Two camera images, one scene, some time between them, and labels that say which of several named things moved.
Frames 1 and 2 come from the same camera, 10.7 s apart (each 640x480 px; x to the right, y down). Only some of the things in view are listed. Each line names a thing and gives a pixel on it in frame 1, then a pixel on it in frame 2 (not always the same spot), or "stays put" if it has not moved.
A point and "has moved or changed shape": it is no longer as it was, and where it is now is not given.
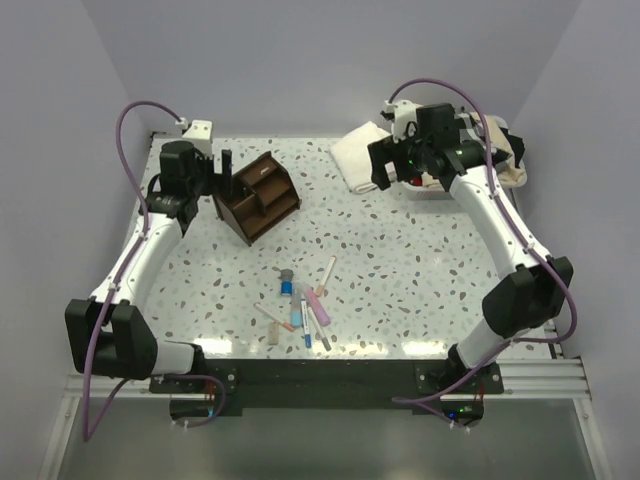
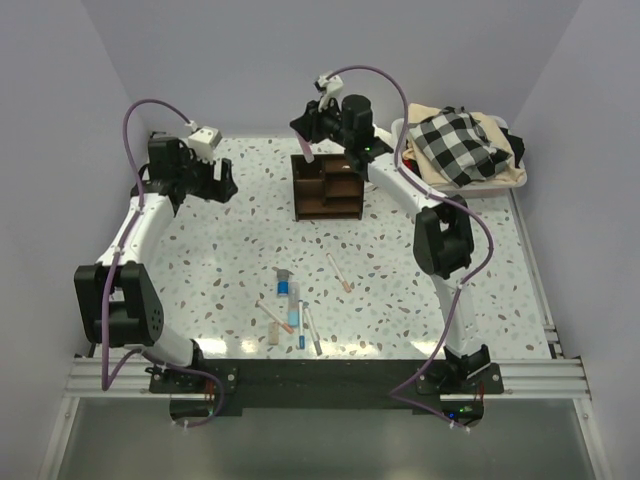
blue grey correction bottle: (286, 283) has moved or changed shape
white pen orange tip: (286, 325) stays put
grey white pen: (324, 339) has moved or changed shape
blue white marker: (307, 336) has moved or changed shape
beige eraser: (273, 333) stays put
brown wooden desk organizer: (263, 195) -> (327, 188)
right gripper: (387, 151) -> (308, 125)
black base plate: (320, 387) stays put
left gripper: (219, 184) stays put
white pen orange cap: (320, 287) -> (344, 282)
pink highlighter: (317, 307) -> (307, 148)
